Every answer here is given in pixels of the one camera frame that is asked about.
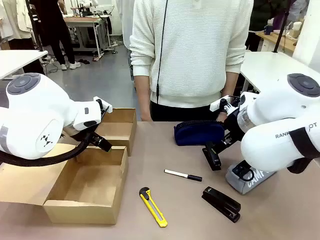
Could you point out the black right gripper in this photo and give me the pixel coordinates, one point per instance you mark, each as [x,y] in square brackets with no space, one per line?
[233,126]

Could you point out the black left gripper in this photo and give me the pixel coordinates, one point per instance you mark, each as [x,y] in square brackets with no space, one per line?
[80,133]

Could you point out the small cardboard box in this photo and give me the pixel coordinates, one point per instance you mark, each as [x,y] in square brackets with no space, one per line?
[120,130]

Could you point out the small black stapler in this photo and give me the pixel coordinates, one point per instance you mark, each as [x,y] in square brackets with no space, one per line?
[215,162]

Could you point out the navy blue pencil case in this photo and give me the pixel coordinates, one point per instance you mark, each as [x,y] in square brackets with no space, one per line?
[195,133]

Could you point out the large cardboard box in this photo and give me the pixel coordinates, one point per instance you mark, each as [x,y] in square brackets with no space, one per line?
[87,185]

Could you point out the grey campus pencil case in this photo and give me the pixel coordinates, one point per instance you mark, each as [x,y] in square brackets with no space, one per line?
[247,183]

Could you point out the white marker black cap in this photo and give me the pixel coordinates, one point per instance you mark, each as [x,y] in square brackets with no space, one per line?
[178,174]

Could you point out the large black stapler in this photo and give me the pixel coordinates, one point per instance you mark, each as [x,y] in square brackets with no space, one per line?
[222,203]

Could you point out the yellow utility knife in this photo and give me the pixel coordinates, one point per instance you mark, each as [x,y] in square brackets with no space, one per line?
[153,207]

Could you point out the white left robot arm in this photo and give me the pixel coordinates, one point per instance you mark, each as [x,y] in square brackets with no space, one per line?
[37,112]

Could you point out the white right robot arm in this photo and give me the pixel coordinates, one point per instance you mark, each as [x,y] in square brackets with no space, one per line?
[275,125]

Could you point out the person's right forearm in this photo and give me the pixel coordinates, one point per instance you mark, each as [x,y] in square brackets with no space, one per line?
[143,97]

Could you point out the person's left forearm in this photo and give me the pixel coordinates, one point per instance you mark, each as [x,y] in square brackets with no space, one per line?
[230,82]

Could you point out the person's left hand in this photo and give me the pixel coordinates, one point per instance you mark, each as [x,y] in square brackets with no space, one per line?
[220,117]

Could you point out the person's right hand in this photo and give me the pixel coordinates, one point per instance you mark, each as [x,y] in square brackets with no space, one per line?
[145,117]

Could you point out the person in white sweater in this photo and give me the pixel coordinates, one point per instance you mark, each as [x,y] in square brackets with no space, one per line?
[195,50]

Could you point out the white table with legs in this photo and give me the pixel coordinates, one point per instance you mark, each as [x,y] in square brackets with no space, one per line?
[17,61]

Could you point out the wooden table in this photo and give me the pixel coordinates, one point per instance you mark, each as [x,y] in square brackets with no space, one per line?
[280,38]

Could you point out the person in black clothes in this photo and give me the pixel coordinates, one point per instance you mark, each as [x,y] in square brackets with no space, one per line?
[58,30]

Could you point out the blue cup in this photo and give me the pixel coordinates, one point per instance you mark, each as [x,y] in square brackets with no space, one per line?
[268,30]

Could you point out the wood top workbench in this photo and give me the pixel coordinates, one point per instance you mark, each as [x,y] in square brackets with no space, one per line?
[85,22]

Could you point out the black stand pole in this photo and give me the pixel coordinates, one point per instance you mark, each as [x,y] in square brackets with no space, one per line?
[282,27]

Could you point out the person in dark jacket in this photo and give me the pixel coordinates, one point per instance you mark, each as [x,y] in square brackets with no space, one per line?
[262,15]

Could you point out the white cylinder roll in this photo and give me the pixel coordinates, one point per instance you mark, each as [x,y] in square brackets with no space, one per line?
[296,28]

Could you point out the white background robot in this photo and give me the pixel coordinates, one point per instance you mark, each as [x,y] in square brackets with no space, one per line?
[88,3]

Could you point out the person in cream jacket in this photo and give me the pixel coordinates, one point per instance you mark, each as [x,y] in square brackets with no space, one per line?
[15,20]

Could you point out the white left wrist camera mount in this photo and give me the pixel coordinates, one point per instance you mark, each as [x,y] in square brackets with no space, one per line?
[106,106]

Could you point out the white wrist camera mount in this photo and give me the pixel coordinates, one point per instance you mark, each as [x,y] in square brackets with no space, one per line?
[217,103]
[106,106]

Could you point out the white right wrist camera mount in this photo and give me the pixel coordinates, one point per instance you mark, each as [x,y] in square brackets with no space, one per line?
[217,103]

